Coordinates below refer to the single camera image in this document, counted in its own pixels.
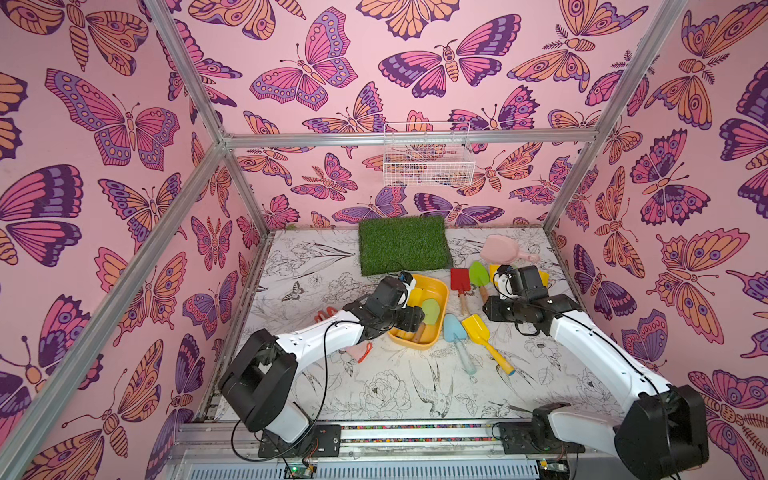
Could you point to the blue trowel white handle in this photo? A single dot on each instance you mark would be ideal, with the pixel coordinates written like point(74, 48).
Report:
point(455, 334)

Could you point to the red shovel wooden handle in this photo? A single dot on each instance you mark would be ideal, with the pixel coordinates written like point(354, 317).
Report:
point(461, 285)

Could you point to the pink plastic dustpan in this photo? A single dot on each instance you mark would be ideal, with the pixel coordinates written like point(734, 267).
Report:
point(500, 249)

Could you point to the white wire basket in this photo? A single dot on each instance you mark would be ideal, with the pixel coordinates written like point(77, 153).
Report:
point(427, 158)

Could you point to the aluminium frame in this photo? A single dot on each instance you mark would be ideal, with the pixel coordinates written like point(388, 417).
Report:
point(146, 148)

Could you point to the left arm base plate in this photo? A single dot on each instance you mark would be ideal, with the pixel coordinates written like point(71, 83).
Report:
point(323, 440)

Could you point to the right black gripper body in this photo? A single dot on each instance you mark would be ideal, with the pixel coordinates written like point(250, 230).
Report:
point(498, 309)

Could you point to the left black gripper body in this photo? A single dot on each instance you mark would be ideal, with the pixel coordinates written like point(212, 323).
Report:
point(405, 320)

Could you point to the light green spade wooden handle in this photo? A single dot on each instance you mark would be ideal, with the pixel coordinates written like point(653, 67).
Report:
point(431, 309)

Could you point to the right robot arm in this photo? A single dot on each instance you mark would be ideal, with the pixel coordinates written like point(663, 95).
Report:
point(663, 431)

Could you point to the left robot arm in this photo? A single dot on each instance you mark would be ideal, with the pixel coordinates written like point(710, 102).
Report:
point(260, 377)

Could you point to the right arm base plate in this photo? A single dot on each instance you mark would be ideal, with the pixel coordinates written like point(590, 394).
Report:
point(534, 435)

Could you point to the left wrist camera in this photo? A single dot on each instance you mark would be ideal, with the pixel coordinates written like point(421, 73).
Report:
point(409, 283)

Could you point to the yellow plastic storage box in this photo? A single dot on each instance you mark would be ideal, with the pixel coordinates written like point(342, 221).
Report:
point(433, 289)

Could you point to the artificial grass mat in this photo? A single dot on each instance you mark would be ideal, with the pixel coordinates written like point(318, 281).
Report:
point(406, 243)

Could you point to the green trowel wooden handle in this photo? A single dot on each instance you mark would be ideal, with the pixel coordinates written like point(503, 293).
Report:
point(480, 279)

